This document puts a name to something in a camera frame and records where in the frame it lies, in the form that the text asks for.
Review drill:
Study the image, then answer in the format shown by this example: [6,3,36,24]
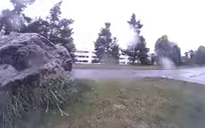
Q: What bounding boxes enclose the round dark green tree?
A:
[153,34,183,66]

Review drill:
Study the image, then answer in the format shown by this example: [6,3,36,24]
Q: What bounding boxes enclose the white long building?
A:
[73,50,132,65]

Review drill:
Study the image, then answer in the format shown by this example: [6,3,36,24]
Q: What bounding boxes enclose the dark trees behind rock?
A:
[0,0,77,54]

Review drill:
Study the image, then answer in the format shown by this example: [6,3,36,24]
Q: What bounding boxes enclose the large grey rock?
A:
[0,31,74,96]

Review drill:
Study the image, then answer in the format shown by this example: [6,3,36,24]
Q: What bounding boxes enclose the row of distant trees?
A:
[181,43,205,67]

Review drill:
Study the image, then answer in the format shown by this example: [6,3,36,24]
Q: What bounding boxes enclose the tall pale grass tuft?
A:
[0,70,78,128]

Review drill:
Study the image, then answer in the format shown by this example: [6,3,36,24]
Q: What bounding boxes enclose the green grass lawn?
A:
[19,77,205,128]

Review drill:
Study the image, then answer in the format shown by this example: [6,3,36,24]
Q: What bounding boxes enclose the grey asphalt road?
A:
[72,65,205,87]

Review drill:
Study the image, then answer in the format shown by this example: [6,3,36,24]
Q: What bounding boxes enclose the tall dark conifer tree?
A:
[122,13,151,66]

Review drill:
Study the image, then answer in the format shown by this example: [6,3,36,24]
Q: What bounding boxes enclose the grass strip beyond road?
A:
[72,62,166,71]

